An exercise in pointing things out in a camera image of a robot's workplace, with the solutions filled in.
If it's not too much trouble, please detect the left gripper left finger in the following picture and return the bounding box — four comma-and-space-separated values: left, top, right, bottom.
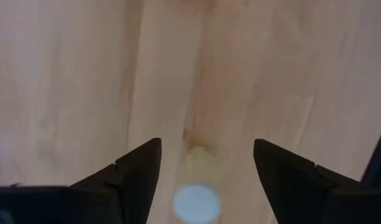
68, 138, 162, 224

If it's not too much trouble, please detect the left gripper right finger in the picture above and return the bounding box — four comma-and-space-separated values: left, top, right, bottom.
253, 139, 339, 224

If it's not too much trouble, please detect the clear pill bottle white cap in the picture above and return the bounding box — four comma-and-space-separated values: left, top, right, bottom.
171, 144, 222, 224

